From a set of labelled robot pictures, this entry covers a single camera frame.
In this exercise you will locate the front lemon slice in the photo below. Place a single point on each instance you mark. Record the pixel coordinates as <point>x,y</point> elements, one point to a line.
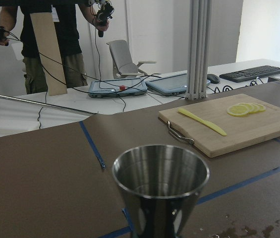
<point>237,110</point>

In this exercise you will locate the green handled reach tool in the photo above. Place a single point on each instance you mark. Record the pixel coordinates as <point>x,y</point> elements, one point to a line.
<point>50,106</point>

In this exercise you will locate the steel jigger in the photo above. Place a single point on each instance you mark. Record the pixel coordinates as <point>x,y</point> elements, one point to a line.
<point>160,185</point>

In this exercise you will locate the blue teach pendant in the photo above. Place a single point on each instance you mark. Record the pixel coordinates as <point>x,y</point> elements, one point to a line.
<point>117,88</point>
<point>169,85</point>

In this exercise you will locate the lemon slice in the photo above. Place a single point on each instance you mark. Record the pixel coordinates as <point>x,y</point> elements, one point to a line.
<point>249,107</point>
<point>237,110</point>
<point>254,108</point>
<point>261,108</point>

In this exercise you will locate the person in black shirt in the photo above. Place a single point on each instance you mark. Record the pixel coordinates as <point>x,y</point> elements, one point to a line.
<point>64,18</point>

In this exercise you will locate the bamboo cutting board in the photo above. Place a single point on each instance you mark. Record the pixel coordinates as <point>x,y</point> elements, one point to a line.
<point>241,131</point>

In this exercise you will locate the rear lemon slice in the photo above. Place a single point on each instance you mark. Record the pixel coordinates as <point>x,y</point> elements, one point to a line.
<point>261,108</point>

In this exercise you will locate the black keyboard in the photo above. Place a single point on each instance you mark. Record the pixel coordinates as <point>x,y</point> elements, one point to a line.
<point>250,73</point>

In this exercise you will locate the aluminium frame post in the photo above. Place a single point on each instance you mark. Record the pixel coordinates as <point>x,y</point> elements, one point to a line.
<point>198,53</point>

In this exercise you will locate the black computer mouse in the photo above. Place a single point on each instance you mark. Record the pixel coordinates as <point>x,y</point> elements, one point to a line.
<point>213,78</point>

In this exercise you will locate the grey office chair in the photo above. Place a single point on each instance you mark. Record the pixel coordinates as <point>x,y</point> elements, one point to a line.
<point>122,63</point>

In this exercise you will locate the yellow plastic knife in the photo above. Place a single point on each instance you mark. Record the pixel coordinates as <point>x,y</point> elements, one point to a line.
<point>209,124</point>

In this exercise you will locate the wooden plank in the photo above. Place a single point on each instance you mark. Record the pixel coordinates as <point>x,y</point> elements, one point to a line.
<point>45,33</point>

